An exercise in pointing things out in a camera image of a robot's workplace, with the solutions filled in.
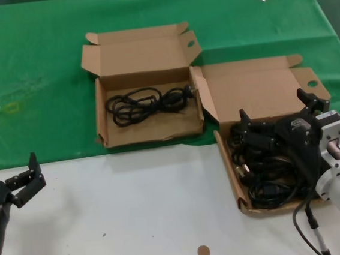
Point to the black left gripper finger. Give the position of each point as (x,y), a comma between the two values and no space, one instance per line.
(30,183)

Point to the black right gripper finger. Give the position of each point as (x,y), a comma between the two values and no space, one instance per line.
(318,104)
(257,138)

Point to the yellow rubber band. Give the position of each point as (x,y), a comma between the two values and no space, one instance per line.
(7,109)

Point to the green table cloth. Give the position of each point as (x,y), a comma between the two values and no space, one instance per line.
(30,56)

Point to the cardboard box with round hole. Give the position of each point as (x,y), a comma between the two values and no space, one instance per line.
(250,89)

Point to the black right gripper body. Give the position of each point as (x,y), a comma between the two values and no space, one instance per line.
(302,139)

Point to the cardboard box with oval hole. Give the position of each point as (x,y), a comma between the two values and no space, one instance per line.
(152,129)

